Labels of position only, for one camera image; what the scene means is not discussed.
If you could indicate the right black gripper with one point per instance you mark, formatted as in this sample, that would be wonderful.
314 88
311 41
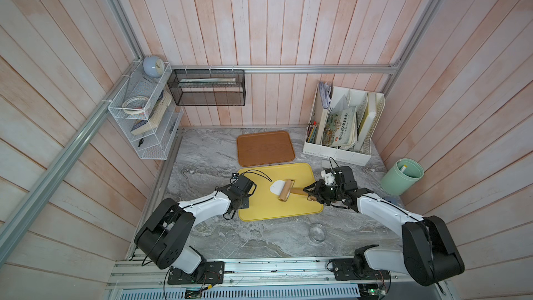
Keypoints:
318 191

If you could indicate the brown plastic tray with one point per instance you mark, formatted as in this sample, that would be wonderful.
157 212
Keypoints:
265 148

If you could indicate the white dough piece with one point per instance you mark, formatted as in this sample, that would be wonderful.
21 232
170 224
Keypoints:
277 187

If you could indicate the white tape roll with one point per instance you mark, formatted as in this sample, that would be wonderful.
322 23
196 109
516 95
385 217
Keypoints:
135 105

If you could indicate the white wire wall shelf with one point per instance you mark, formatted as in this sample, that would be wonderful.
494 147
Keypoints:
152 145

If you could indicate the illustrated picture book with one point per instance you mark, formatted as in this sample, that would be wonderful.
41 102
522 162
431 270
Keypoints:
341 129

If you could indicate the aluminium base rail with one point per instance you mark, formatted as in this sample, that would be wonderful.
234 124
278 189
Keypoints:
253 278

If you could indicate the yellow plastic tray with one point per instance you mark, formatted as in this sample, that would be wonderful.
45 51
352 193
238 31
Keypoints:
265 205

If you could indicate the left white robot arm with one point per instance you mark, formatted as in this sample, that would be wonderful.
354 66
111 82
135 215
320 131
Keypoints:
163 237

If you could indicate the green plastic cup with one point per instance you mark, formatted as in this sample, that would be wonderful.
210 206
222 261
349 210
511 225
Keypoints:
402 175

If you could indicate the pens in organizer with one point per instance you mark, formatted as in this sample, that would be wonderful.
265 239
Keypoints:
311 132

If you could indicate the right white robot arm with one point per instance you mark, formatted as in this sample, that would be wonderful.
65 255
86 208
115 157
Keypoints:
428 253

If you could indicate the wooden dough roller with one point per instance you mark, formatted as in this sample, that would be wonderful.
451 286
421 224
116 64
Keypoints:
290 190

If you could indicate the black mesh wall basket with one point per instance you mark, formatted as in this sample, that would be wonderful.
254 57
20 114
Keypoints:
208 87

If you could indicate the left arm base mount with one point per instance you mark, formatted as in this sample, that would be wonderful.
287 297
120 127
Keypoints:
208 272

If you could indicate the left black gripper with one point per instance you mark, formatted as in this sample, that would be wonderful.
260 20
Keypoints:
246 201

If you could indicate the clear glass bowl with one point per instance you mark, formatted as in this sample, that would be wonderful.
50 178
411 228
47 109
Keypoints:
317 233

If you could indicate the white desk file organizer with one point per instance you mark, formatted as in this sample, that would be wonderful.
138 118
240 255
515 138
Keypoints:
329 99

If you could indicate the book on wire shelf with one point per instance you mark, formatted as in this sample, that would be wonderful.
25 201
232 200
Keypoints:
155 118

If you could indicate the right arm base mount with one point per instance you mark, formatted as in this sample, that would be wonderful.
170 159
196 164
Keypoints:
356 268

